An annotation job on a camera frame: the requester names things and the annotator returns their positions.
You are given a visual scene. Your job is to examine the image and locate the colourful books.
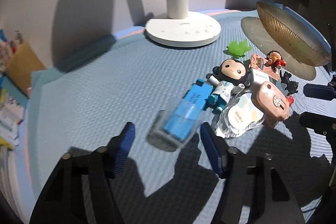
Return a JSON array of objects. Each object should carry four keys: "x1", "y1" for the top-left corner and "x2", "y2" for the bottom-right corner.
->
[{"x1": 0, "y1": 28, "x2": 30, "y2": 153}]

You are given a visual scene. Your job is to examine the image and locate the black-haired doll figure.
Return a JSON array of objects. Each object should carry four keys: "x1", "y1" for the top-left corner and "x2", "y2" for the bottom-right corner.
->
[{"x1": 206, "y1": 58, "x2": 254, "y2": 113}]

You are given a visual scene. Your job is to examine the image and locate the blue rectangular box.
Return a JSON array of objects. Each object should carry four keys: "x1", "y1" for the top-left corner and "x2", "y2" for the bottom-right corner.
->
[{"x1": 162, "y1": 78, "x2": 214, "y2": 141}]

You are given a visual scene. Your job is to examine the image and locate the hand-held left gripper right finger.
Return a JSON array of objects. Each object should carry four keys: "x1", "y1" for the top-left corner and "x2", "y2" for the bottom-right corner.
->
[{"x1": 200, "y1": 123, "x2": 306, "y2": 224}]

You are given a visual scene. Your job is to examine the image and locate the amber ribbed glass bowl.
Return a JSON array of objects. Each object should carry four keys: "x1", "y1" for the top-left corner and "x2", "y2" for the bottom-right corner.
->
[{"x1": 256, "y1": 1, "x2": 332, "y2": 67}]

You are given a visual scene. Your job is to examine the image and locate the cardboard box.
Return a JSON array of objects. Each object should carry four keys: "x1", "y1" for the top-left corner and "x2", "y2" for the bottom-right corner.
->
[{"x1": 5, "y1": 40, "x2": 46, "y2": 97}]

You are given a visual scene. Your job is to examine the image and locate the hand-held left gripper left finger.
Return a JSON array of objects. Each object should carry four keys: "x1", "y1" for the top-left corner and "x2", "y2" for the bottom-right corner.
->
[{"x1": 29, "y1": 122, "x2": 135, "y2": 224}]

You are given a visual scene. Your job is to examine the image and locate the pink mini fan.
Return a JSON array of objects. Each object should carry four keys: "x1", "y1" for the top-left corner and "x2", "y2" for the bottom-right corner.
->
[{"x1": 251, "y1": 81, "x2": 290, "y2": 128}]

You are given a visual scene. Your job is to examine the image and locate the small red-dressed figure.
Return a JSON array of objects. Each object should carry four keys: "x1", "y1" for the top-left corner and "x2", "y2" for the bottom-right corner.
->
[{"x1": 264, "y1": 49, "x2": 287, "y2": 73}]

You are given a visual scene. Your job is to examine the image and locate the green translucent toy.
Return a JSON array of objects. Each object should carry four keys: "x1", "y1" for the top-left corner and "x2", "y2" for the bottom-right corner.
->
[{"x1": 224, "y1": 40, "x2": 253, "y2": 59}]

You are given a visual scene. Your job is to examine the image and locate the small black figure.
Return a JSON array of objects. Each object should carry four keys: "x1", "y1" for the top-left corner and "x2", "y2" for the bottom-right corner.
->
[{"x1": 280, "y1": 70, "x2": 299, "y2": 96}]

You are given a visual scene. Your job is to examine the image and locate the clear packet with cloud card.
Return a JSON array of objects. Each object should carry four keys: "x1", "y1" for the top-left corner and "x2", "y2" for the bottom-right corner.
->
[{"x1": 216, "y1": 90, "x2": 265, "y2": 139}]

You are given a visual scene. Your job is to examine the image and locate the pink printed carton box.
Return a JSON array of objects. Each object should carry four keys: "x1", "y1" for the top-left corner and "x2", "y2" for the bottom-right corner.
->
[{"x1": 249, "y1": 53, "x2": 281, "y2": 81}]

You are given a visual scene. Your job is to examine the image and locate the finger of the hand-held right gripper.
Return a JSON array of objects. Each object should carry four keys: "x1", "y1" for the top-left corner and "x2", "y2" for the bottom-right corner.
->
[
  {"x1": 299, "y1": 112, "x2": 336, "y2": 146},
  {"x1": 303, "y1": 83, "x2": 336, "y2": 99}
]

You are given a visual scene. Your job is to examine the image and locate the light blue textured mat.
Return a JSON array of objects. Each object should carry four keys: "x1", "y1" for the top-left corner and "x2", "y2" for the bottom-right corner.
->
[{"x1": 26, "y1": 9, "x2": 336, "y2": 224}]

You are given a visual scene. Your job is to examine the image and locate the white charger plug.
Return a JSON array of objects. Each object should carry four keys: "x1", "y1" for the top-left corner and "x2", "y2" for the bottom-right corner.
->
[{"x1": 249, "y1": 68, "x2": 273, "y2": 92}]

